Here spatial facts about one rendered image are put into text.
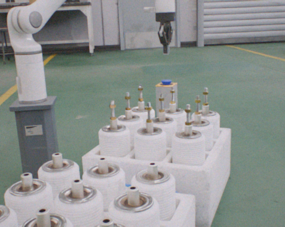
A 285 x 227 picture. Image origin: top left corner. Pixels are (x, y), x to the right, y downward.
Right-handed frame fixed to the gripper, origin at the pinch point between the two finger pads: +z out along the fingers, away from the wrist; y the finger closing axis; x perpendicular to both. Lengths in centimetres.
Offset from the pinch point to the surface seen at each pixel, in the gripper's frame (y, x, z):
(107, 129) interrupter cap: -42.5, 6.1, 19.5
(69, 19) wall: 397, 285, -6
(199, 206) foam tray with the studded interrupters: -49, -24, 38
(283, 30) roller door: 551, -36, 29
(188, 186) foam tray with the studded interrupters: -49, -21, 32
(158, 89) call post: -3.4, 2.5, 15.2
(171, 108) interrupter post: -18.2, -7.2, 18.4
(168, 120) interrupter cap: -28.9, -9.3, 19.5
